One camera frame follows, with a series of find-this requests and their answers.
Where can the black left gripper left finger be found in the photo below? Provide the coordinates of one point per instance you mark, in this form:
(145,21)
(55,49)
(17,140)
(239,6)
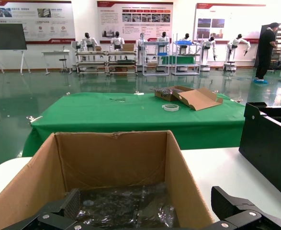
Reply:
(59,213)

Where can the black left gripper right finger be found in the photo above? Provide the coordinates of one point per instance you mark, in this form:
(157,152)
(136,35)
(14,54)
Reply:
(228,206)

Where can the translucent grey antistatic bag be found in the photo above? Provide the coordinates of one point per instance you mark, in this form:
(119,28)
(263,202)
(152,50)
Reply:
(154,189)

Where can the black slotted plastic container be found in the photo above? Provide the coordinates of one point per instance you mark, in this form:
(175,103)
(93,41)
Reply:
(264,148)

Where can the large open brown cardboard box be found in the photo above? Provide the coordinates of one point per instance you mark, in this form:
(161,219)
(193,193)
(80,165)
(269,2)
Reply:
(111,158)

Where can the small flat open cardboard box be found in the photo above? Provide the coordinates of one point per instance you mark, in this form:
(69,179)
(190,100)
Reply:
(197,100)

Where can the white tape roll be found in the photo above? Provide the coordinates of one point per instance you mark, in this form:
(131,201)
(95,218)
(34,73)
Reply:
(170,110)

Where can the green tablecloth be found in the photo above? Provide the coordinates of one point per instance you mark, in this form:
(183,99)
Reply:
(130,119)

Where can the clear plastic scrap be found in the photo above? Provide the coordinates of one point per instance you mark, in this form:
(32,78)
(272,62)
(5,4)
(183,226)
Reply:
(118,100)

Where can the grey textured packet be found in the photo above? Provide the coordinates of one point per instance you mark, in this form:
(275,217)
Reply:
(165,91)

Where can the black stool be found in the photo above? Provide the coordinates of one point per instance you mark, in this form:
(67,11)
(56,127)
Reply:
(63,61)

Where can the green shelf cloth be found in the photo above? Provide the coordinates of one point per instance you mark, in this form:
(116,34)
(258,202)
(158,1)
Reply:
(183,60)

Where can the white humanoid robot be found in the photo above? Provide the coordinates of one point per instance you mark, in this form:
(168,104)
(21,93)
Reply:
(117,42)
(140,45)
(90,42)
(207,48)
(185,38)
(163,42)
(233,44)

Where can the white side table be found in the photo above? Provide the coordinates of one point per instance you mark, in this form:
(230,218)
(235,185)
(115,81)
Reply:
(56,52)

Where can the person in black clothes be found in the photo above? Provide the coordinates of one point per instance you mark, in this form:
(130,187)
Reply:
(266,48)

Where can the low metal pipe rack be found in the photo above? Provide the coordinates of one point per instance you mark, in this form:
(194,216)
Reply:
(121,53)
(90,53)

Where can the blue plastic crate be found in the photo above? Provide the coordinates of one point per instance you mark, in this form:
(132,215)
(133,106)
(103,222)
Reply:
(182,43)

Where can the small brown carton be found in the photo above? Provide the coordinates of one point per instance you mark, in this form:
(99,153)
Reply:
(98,48)

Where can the wide brown carton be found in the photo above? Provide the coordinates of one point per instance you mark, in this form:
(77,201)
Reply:
(128,47)

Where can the black display board on stand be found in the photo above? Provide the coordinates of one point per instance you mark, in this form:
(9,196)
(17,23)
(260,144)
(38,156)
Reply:
(6,36)

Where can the tall white shelf frame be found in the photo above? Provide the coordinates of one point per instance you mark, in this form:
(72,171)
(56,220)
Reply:
(143,60)
(172,60)

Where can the wall poster with four photos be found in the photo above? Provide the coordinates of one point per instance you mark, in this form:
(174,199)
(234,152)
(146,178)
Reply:
(231,21)

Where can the wall poster with photo pair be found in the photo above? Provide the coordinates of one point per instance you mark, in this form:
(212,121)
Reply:
(35,14)

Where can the wall poster with red chevrons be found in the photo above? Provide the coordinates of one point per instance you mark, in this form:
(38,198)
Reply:
(135,21)

